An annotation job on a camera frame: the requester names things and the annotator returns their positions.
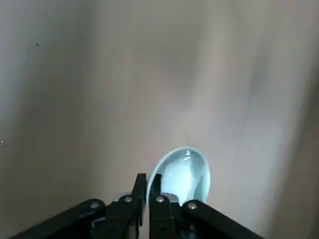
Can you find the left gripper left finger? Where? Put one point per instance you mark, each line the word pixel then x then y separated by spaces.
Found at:
pixel 119 216

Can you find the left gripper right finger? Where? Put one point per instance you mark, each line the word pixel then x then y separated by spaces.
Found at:
pixel 164 219

